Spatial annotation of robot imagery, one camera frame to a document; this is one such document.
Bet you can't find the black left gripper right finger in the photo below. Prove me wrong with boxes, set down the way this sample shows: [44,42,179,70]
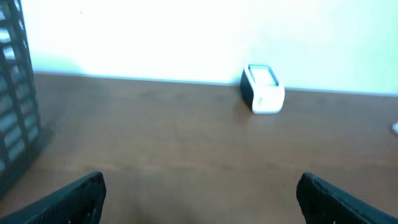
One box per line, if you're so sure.
[296,172,397,224]

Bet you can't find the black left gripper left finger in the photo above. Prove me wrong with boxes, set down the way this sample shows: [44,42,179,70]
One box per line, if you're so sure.
[1,172,106,224]

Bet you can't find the orange Kleenex tissue pack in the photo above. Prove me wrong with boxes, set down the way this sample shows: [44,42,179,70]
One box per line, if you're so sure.
[392,122,398,135]

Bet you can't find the white barcode scanner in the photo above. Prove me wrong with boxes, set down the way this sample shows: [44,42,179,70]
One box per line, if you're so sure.
[239,64,285,114]

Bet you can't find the grey plastic mesh basket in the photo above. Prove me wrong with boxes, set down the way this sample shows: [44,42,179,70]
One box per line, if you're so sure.
[1,0,45,197]

